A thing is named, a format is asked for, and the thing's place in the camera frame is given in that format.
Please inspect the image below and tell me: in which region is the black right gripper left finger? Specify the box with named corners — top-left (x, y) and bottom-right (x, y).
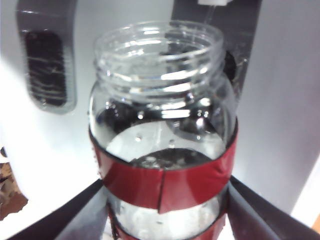
top-left (7, 177), bottom-right (112, 240)

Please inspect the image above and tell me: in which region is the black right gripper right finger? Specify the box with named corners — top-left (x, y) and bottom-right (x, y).
top-left (224, 174), bottom-right (320, 240)

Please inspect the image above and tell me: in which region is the glass jar with red bands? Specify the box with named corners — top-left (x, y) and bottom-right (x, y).
top-left (87, 20), bottom-right (239, 240)

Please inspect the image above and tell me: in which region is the grey dispenser tap lever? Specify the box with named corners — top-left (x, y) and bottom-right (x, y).
top-left (171, 0), bottom-right (262, 111)
top-left (15, 0), bottom-right (77, 115)

